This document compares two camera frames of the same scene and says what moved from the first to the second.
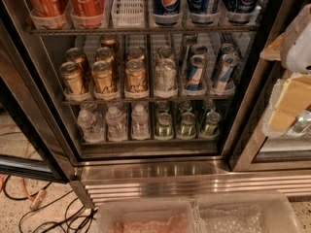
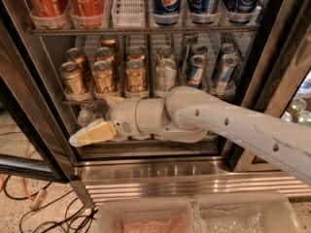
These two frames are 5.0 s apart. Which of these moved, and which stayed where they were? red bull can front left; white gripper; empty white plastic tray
Moved: white gripper
Stayed: empty white plastic tray; red bull can front left
